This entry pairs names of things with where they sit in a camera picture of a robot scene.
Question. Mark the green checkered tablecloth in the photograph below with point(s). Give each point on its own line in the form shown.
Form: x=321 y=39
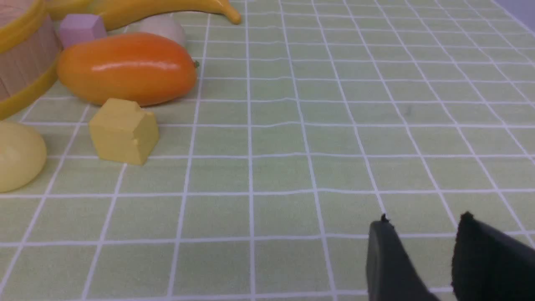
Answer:
x=311 y=119

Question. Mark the white bun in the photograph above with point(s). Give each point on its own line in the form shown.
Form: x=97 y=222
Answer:
x=165 y=26

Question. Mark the bamboo steamer tray yellow rim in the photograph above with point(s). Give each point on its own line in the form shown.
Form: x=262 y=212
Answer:
x=29 y=51

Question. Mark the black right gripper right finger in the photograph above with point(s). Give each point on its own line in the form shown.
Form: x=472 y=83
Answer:
x=489 y=265

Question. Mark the yellow toy banana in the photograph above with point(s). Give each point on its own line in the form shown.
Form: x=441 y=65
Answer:
x=119 y=13

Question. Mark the pink foam cube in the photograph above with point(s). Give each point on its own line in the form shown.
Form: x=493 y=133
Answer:
x=79 y=28

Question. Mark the yellow foam block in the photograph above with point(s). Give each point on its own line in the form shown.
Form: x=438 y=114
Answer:
x=122 y=131

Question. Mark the pale yellow bun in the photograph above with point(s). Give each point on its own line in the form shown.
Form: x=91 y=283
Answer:
x=23 y=155

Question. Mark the orange toy mango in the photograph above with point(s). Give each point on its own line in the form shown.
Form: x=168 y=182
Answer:
x=137 y=66

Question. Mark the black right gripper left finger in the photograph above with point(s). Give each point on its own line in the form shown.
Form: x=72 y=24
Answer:
x=390 y=273

